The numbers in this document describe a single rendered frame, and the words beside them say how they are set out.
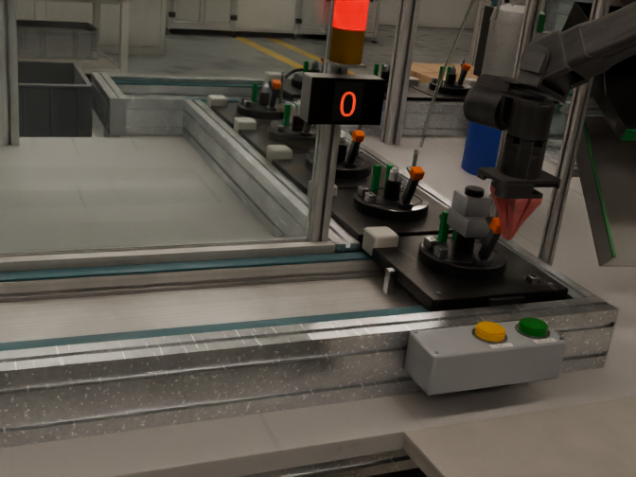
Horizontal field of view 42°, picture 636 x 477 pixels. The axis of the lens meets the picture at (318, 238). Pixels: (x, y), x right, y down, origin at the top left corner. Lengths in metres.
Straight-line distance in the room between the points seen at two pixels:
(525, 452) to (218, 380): 0.40
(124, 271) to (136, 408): 0.28
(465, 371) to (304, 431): 0.22
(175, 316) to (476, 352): 0.42
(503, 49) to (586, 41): 1.06
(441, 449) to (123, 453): 0.39
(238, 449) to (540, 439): 0.40
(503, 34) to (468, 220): 0.99
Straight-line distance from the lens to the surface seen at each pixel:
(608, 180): 1.49
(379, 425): 1.10
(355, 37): 1.26
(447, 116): 2.66
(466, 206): 1.29
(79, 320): 1.18
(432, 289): 1.24
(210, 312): 1.21
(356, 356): 1.11
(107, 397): 1.02
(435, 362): 1.08
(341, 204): 1.54
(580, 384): 1.31
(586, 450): 1.16
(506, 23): 2.21
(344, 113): 1.27
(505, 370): 1.15
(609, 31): 1.16
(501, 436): 1.13
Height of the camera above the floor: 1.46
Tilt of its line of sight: 21 degrees down
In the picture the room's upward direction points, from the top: 6 degrees clockwise
